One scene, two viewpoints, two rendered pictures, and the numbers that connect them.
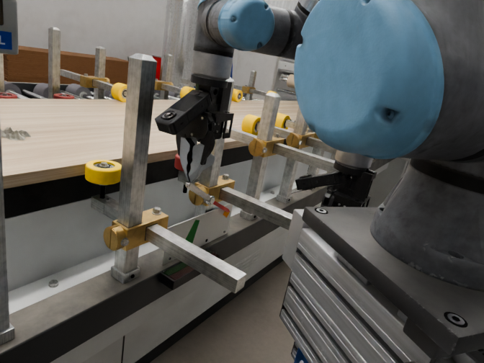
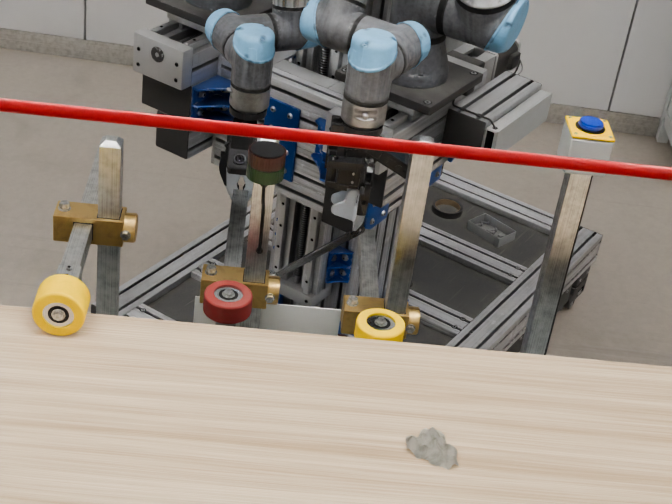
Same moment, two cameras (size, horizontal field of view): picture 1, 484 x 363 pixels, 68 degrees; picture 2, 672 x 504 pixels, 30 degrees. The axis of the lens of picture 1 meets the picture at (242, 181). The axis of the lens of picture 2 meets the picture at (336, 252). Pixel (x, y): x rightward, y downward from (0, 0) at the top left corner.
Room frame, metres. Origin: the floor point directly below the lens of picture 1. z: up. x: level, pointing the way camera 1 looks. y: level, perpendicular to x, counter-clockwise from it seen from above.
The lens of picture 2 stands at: (1.82, 1.61, 2.10)
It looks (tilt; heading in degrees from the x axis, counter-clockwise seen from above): 33 degrees down; 234
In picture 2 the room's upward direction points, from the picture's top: 8 degrees clockwise
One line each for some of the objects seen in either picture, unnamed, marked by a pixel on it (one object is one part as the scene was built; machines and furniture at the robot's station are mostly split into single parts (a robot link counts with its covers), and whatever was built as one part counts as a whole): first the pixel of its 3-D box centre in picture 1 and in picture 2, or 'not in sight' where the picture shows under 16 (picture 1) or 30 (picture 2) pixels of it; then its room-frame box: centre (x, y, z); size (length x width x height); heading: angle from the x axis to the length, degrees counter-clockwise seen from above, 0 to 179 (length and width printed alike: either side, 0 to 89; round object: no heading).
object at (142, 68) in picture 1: (132, 178); (402, 261); (0.67, 0.22, 0.93); 0.04 x 0.04 x 0.48; 59
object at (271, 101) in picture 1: (258, 168); (108, 261); (1.09, -0.04, 0.87); 0.04 x 0.04 x 0.48; 59
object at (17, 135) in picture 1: (11, 131); (433, 444); (0.87, 0.60, 0.91); 0.09 x 0.07 x 0.02; 87
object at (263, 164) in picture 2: not in sight; (266, 156); (0.90, 0.13, 1.14); 0.06 x 0.06 x 0.02
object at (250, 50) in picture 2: not in sight; (252, 57); (0.74, -0.22, 1.13); 0.09 x 0.08 x 0.11; 86
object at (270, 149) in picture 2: not in sight; (261, 206); (0.90, 0.13, 1.04); 0.06 x 0.06 x 0.22; 59
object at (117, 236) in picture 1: (137, 229); (380, 317); (0.69, 0.20, 0.81); 0.14 x 0.06 x 0.05; 149
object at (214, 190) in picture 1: (211, 190); (240, 287); (0.90, 0.08, 0.85); 0.14 x 0.06 x 0.05; 149
